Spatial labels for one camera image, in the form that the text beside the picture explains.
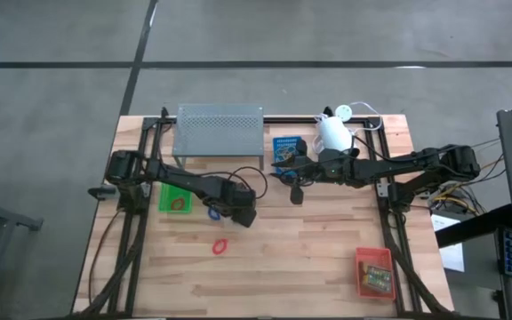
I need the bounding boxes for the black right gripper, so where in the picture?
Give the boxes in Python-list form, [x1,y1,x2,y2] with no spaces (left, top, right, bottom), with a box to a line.
[268,139,328,206]

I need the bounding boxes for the blue plastic basket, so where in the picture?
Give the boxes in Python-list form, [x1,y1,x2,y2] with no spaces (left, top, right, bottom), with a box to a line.
[272,135,304,179]

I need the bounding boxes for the green plastic basket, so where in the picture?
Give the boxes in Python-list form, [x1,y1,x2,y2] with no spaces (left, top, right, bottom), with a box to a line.
[157,181,194,214]

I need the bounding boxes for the red plastic basket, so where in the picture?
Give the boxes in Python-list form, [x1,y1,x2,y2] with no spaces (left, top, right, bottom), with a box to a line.
[354,246,397,301]

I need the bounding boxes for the crayon box with yellow print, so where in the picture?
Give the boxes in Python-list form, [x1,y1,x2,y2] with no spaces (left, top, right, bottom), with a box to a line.
[358,260,372,285]

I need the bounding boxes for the crayon box with blue print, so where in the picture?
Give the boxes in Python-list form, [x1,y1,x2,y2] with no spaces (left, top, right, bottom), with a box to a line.
[364,265,394,294]

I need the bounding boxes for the black desk bar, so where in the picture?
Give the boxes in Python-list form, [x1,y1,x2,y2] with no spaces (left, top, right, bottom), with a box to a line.
[436,204,512,249]

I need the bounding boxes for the pile of yellow rubber bands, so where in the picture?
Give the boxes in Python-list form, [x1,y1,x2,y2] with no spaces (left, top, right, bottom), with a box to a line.
[276,147,297,164]

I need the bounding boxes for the white spot lamp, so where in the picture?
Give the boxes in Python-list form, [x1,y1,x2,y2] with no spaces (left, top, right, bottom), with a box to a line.
[313,114,357,155]

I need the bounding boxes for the grey perforated metal shelf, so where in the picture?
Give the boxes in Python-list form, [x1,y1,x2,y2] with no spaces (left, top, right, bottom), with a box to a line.
[171,103,266,172]

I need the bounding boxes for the white paper sheet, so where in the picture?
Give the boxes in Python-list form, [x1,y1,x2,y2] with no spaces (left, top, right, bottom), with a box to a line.
[431,213,466,273]

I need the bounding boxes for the grey side table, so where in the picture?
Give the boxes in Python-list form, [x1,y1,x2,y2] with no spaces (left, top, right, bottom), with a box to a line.
[0,194,44,320]

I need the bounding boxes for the black aluminium table frame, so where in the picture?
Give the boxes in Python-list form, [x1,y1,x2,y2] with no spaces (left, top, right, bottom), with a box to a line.
[76,106,455,319]

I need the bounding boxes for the white lamp cable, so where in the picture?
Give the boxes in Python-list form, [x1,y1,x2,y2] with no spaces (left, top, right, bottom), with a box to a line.
[334,100,384,132]

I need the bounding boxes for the grey arm base bracket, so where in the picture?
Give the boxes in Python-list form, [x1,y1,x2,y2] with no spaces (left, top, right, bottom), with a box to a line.
[87,186,122,200]
[375,180,393,199]

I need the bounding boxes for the brown cable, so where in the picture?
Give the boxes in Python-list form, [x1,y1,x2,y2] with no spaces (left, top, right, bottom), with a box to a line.
[87,208,124,308]

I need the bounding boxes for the orange and black cable bundle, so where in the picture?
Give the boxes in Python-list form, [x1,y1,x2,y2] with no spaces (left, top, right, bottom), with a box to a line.
[420,177,506,217]

